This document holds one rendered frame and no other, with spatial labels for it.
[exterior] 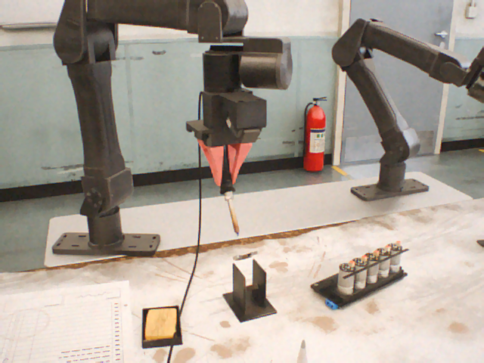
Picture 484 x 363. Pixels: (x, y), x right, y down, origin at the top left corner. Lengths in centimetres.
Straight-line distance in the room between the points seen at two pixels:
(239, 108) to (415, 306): 41
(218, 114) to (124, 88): 252
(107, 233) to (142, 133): 238
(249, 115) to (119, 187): 33
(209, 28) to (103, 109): 26
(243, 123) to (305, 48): 290
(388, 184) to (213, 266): 53
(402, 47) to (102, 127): 67
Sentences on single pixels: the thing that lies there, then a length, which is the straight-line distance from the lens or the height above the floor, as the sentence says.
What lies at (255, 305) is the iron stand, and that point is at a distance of 73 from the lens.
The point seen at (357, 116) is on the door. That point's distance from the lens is 375.
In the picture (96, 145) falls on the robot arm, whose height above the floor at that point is 96.
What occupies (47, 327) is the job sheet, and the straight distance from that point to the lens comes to 74.
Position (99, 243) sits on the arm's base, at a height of 77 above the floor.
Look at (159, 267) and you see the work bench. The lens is 84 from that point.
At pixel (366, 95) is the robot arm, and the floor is 98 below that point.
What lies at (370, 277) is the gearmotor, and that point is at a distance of 77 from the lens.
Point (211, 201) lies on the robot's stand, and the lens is 110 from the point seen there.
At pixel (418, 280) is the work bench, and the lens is 85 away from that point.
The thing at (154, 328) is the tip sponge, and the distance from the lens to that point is 68.
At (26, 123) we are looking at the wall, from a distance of 322.
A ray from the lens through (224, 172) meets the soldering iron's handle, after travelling 73.
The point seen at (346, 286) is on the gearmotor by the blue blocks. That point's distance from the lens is 73.
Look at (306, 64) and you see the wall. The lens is 351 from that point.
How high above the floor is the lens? 118
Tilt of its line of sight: 21 degrees down
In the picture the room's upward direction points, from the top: straight up
